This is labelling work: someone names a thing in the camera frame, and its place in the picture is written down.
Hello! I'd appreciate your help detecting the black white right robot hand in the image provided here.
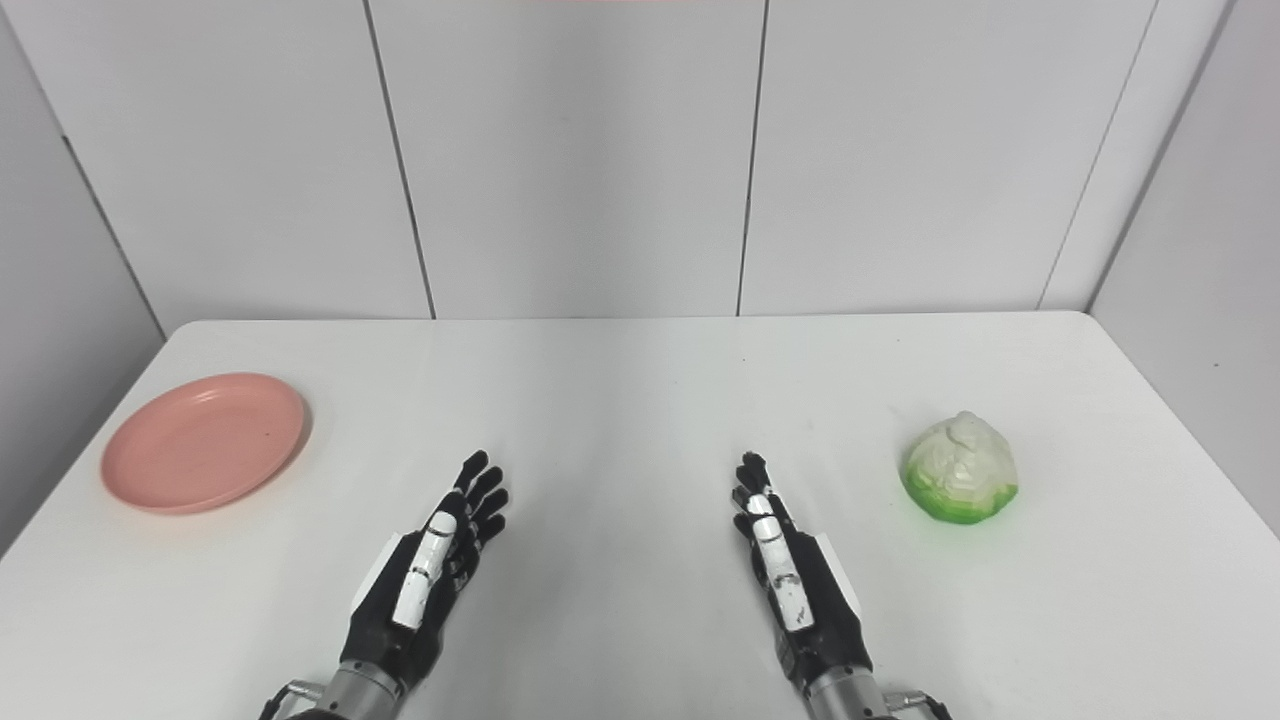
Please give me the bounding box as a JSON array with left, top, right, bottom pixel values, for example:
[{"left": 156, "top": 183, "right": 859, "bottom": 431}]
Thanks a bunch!
[{"left": 733, "top": 452, "right": 874, "bottom": 693}]

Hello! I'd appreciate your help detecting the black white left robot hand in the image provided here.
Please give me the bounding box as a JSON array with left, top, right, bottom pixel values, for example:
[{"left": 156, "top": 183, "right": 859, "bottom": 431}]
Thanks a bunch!
[{"left": 340, "top": 451, "right": 510, "bottom": 691}]

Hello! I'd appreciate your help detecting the green white toy cabbage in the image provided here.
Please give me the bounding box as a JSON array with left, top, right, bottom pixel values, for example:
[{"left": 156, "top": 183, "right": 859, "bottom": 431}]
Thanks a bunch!
[{"left": 902, "top": 411, "right": 1020, "bottom": 525}]

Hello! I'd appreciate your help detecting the pink round plate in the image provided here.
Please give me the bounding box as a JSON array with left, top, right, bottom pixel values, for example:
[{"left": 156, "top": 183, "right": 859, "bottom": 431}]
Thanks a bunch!
[{"left": 100, "top": 373, "right": 308, "bottom": 515}]

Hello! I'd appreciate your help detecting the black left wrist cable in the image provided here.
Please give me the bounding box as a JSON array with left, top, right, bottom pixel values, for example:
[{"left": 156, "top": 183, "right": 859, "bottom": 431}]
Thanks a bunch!
[{"left": 261, "top": 679, "right": 327, "bottom": 720}]

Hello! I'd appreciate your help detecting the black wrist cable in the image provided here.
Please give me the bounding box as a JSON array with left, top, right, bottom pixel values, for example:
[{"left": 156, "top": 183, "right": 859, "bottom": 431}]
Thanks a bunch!
[
  {"left": 884, "top": 689, "right": 953, "bottom": 720},
  {"left": 261, "top": 679, "right": 327, "bottom": 720}
]

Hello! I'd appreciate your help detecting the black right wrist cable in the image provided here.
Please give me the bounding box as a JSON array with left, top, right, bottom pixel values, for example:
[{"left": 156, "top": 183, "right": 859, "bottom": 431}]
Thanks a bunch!
[{"left": 884, "top": 689, "right": 953, "bottom": 720}]

